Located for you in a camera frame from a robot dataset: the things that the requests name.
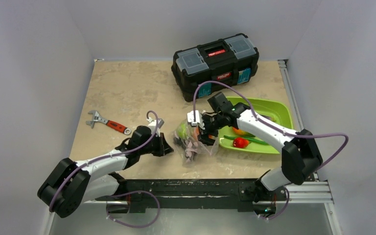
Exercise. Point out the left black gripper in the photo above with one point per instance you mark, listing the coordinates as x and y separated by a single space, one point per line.
163 148

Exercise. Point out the clear zip top bag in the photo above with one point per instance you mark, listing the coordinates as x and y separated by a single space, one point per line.
203 149

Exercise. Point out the green orange fake mango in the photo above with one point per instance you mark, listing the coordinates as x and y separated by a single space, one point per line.
241 132

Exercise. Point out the green fake bean pod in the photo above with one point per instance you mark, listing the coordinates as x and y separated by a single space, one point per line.
251 140

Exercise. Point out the orange fake fruit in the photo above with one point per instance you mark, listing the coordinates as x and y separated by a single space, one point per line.
202 135

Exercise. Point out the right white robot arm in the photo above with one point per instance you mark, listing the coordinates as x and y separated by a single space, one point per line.
299 151

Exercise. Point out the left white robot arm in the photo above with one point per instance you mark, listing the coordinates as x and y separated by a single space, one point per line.
72 183

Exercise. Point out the green fake apple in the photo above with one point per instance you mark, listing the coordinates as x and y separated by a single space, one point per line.
181 131

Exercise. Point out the dark purple fake grapes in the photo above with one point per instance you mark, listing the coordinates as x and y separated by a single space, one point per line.
187 148

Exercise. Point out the green plastic tray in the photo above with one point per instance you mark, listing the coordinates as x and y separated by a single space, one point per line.
275 113

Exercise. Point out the black plastic toolbox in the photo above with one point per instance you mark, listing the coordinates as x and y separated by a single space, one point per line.
232 61

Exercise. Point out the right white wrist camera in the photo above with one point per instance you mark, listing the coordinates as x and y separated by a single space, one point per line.
194 119

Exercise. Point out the black metal base frame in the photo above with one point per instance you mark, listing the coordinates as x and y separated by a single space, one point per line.
243 195

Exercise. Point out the red handled adjustable wrench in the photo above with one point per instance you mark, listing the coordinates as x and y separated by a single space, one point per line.
97 118

